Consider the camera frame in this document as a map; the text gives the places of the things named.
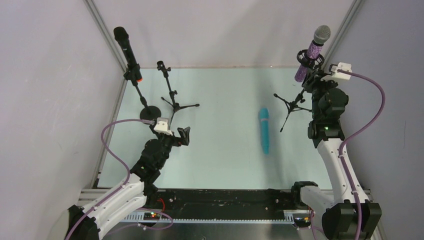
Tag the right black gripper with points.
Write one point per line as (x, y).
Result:
(311, 78)

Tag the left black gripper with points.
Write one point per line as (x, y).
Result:
(177, 138)

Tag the shock mount tripod stand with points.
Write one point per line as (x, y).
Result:
(293, 106)

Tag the black round base stand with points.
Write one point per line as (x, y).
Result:
(149, 112)

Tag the purple glitter microphone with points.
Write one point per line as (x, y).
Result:
(313, 53)

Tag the blue microphone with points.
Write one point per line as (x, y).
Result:
(264, 130)

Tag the tall black tripod stand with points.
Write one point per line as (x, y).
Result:
(172, 93)

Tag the black microphone orange end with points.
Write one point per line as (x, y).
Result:
(122, 38)

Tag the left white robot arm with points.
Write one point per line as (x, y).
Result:
(94, 220)

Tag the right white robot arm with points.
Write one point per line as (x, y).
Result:
(348, 214)

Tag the left circuit board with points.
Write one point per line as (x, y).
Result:
(151, 216)

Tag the circuit board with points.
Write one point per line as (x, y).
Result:
(151, 216)
(302, 222)

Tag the right circuit board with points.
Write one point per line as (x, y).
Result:
(302, 222)

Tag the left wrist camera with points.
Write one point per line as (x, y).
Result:
(162, 126)

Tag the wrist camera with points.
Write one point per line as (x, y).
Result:
(340, 72)
(162, 126)

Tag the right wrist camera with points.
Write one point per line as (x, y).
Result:
(340, 72)

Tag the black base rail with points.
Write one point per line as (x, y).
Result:
(224, 204)

